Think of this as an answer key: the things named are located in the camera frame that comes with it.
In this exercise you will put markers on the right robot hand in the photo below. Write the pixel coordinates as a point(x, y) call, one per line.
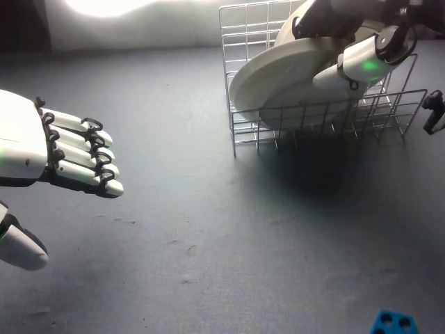
point(361, 62)

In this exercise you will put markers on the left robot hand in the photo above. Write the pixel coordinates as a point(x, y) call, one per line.
point(21, 146)

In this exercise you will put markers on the white plate with printed base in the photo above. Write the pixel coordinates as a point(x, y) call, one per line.
point(286, 29)

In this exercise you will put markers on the white bowl with dark rim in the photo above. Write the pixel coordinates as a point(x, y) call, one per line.
point(278, 76)

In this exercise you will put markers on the grey table cloth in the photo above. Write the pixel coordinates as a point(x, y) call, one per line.
point(208, 243)

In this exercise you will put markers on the blue pentagon block with holes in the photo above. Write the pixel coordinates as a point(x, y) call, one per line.
point(379, 328)

